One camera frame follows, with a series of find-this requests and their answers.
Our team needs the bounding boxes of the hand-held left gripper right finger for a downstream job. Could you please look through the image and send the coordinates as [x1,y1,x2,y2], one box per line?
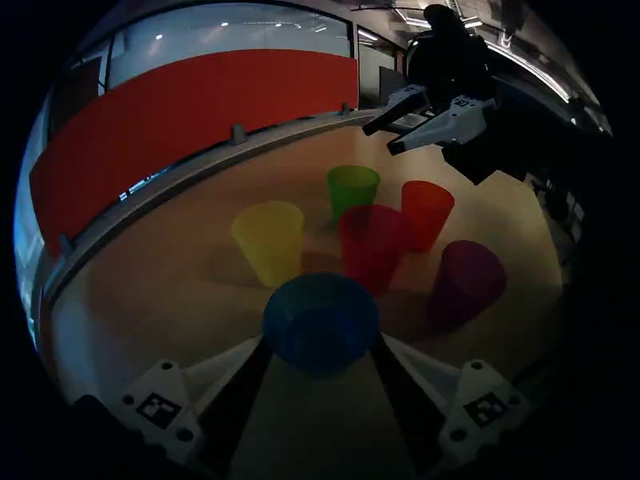
[369,332,532,474]

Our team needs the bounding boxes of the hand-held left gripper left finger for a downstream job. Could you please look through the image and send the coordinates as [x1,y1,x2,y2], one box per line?
[74,334,274,476]

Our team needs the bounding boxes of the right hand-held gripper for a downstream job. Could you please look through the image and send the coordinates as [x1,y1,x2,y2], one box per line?
[362,3,526,186]

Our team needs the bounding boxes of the blue plastic cup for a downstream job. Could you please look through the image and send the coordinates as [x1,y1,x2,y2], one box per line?
[262,272,381,378]

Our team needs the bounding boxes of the orange plastic cup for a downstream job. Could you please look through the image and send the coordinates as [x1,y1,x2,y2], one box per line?
[401,180,455,253]

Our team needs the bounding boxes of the green plastic cup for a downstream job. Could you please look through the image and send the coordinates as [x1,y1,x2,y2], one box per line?
[326,165,382,223]

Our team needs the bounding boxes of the purple plastic cup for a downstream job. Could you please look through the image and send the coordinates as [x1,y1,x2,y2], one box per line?
[426,239,508,331]

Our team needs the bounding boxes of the red plastic cup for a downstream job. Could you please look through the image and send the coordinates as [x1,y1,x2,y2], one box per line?
[338,204,410,297]

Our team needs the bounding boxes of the yellow plastic cup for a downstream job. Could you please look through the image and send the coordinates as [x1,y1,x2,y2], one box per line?
[231,201,306,289]

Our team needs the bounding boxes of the red desk screen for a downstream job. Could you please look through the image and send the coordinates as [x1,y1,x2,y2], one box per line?
[29,49,374,309]

